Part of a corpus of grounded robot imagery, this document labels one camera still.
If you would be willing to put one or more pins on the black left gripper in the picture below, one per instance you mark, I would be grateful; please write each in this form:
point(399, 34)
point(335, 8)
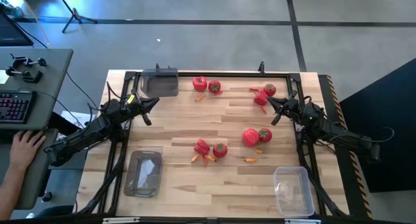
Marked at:
point(135, 106)

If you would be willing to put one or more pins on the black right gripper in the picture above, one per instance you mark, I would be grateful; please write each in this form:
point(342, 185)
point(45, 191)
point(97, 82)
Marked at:
point(297, 109)

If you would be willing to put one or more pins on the small red pepper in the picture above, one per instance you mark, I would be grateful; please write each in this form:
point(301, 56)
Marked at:
point(204, 160)
point(262, 109)
point(253, 89)
point(221, 92)

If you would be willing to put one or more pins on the small orange pepper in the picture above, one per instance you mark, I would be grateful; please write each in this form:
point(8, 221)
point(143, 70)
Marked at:
point(195, 158)
point(258, 150)
point(210, 158)
point(251, 160)
point(199, 97)

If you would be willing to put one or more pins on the clear plastic bin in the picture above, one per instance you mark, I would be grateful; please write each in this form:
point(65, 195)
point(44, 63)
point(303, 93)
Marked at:
point(292, 191)

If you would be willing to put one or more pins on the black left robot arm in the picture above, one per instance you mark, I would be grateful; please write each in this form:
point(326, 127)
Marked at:
point(91, 133)

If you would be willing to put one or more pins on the person's forearm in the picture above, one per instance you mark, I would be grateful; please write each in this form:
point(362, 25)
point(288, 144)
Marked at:
point(8, 191)

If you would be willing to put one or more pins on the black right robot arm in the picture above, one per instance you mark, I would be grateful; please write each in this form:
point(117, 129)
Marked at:
point(344, 136)

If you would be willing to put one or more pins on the translucent grey plastic bin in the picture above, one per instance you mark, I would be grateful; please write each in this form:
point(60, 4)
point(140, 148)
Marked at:
point(159, 86)
point(143, 175)

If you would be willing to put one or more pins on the white paper sheet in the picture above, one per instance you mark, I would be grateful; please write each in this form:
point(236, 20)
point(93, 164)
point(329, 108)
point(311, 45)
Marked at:
point(76, 117)

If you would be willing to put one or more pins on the black desk crossbar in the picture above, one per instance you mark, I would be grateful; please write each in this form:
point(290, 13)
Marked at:
point(60, 119)

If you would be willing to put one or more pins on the grey desk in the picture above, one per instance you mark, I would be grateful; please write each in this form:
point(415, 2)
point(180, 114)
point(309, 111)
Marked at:
point(52, 87)
point(35, 185)

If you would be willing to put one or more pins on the black platform with hazard stripes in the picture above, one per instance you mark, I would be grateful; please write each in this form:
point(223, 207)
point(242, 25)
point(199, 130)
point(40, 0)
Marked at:
point(352, 185)

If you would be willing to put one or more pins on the dark blue floor mat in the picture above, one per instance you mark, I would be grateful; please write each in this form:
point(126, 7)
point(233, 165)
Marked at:
point(390, 104)

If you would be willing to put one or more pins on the black tripod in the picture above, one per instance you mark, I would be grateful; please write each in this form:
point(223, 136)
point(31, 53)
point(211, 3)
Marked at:
point(75, 15)

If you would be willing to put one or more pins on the black desk clamp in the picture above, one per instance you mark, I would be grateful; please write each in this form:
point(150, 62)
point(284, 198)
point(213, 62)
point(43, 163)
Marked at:
point(31, 77)
point(24, 61)

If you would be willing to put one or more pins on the person's hand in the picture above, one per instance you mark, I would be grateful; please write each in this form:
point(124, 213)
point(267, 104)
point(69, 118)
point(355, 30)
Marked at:
point(24, 149)

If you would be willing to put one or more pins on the black keyboard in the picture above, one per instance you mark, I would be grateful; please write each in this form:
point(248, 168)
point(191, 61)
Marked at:
point(16, 107)

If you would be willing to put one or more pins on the black round knob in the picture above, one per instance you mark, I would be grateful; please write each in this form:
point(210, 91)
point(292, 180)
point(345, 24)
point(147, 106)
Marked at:
point(47, 196)

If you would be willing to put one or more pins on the black computer monitor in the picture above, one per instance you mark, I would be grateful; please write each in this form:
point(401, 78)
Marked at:
point(11, 32)

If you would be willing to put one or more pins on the black frame bracket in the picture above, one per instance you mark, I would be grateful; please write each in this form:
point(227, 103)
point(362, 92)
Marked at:
point(261, 67)
point(157, 67)

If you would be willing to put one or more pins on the black aluminium table frame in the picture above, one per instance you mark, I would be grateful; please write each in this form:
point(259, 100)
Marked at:
point(227, 74)

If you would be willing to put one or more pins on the silver metal bracket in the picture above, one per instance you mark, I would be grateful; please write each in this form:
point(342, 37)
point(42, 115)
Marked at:
point(120, 220)
point(302, 221)

